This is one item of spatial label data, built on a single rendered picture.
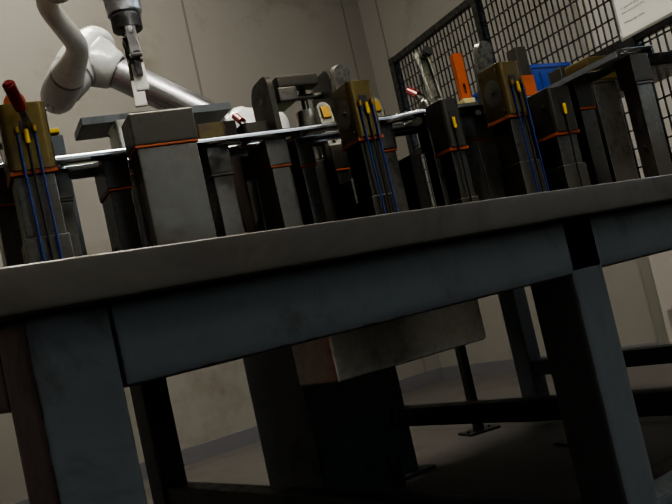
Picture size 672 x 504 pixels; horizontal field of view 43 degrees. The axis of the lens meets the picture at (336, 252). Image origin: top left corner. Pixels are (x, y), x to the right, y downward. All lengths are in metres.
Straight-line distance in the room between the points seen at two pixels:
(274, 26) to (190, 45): 0.63
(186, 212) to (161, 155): 0.11
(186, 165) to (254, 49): 3.59
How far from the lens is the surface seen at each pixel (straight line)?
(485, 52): 1.97
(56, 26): 2.40
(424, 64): 2.29
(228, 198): 1.75
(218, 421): 4.50
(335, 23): 5.62
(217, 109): 2.14
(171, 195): 1.56
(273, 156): 1.80
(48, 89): 2.68
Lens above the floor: 0.61
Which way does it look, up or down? 4 degrees up
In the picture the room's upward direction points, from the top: 13 degrees counter-clockwise
